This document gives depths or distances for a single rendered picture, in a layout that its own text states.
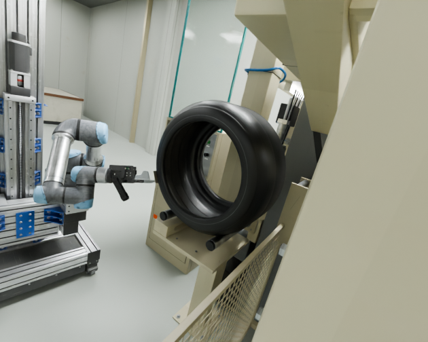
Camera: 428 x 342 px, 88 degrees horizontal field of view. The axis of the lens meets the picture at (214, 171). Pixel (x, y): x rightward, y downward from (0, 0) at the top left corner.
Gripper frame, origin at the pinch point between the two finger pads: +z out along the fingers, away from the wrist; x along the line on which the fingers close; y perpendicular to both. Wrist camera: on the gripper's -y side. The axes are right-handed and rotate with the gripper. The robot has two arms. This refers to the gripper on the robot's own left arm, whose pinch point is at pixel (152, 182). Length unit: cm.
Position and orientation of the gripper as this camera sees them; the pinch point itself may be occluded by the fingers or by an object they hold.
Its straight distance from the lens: 110.9
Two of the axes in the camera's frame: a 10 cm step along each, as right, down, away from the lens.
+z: 9.9, 0.6, 1.3
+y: 0.5, -10.0, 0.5
